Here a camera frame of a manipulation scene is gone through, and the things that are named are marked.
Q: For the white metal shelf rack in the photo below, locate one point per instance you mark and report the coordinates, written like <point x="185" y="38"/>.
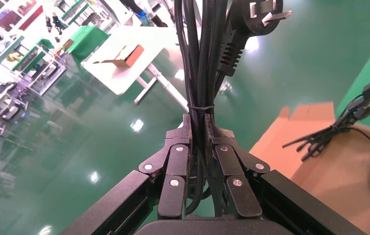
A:
<point x="39" y="68"/>

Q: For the white table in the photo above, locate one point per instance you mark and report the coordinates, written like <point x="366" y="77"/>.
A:
<point x="120" y="74"/>

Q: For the large open cardboard box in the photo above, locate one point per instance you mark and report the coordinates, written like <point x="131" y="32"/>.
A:
<point x="334" y="181"/>

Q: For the small open cardboard box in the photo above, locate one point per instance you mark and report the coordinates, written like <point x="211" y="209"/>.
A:
<point x="130" y="56"/>

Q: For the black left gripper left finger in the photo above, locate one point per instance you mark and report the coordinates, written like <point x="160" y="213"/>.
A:
<point x="175" y="175"/>

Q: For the table with green cloth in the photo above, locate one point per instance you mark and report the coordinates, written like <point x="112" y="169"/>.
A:
<point x="86" y="40"/>

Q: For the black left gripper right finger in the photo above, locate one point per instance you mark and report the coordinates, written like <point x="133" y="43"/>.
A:
<point x="233" y="175"/>

